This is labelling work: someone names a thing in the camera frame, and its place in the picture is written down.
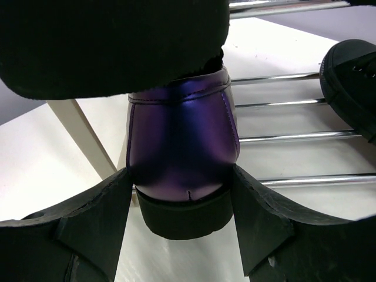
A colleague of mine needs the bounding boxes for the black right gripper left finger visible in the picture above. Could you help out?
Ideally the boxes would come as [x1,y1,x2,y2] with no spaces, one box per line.
[1,169,132,281]

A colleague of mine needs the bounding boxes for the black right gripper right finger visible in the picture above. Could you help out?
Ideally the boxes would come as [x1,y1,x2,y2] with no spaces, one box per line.
[231,166,375,281]

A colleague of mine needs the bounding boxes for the purple loafer one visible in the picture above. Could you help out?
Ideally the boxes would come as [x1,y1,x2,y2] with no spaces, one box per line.
[126,67,240,240]

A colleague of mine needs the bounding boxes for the black sneaker one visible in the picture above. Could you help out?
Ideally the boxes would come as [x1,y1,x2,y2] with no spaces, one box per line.
[320,39,375,144]

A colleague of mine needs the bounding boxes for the cream metal shoe rack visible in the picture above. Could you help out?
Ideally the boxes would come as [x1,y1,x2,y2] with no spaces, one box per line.
[46,0,376,189]

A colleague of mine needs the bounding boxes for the green loafer front one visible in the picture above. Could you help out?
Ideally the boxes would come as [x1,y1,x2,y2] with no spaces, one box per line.
[1,1,230,100]

